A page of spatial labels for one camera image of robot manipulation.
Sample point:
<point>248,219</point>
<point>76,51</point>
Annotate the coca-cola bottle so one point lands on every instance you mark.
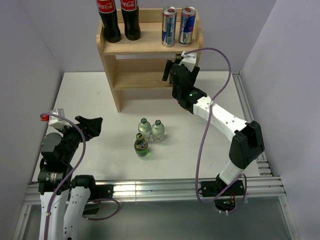
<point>108,14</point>
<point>130,14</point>

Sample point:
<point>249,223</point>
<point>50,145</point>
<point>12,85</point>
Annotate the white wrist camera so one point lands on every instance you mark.
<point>188,60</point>
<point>53,121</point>

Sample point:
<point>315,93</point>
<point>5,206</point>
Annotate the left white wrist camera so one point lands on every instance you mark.
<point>53,121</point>

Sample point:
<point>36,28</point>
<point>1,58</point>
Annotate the green glass bottle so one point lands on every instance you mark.
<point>178,58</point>
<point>141,146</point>

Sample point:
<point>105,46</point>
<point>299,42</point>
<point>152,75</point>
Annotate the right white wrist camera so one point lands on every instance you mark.
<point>188,60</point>

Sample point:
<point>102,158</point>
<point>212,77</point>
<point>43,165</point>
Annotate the aluminium table frame rail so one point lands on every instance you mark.
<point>260,180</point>

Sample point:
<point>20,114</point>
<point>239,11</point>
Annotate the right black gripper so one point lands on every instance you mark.
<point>194,74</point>

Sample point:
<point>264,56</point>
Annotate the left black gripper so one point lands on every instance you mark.
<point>92,126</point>

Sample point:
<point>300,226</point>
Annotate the clear glass bottle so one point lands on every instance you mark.
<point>158,131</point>
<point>144,127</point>

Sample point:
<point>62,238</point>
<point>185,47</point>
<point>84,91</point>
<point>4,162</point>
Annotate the right Coca-Cola bottle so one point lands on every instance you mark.
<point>130,14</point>

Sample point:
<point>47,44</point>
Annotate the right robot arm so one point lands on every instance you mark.
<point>246,138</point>

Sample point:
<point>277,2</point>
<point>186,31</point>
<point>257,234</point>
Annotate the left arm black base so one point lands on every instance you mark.
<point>102,191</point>

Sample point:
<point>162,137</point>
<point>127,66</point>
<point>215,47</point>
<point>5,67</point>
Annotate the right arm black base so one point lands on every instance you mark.
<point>212,188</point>

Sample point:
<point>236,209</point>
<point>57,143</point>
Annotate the left Coca-Cola bottle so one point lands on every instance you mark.
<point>108,14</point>

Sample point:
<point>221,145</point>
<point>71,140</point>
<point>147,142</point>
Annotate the silver blue can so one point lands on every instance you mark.
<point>168,30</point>
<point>187,23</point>

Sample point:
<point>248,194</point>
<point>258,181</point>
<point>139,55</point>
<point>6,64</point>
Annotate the wooden two-tier shelf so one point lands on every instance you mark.
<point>140,64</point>

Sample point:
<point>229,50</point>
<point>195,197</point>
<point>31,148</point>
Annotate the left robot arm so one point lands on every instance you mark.
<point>63,197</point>

